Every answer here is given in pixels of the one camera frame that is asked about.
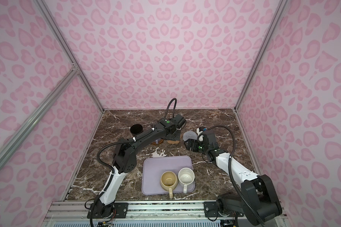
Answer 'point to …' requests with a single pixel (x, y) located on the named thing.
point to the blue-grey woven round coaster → (189, 135)
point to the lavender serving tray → (153, 166)
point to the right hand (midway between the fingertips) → (190, 142)
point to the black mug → (136, 128)
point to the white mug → (186, 176)
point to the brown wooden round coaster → (160, 141)
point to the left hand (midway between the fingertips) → (176, 134)
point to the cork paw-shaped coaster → (173, 142)
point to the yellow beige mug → (168, 180)
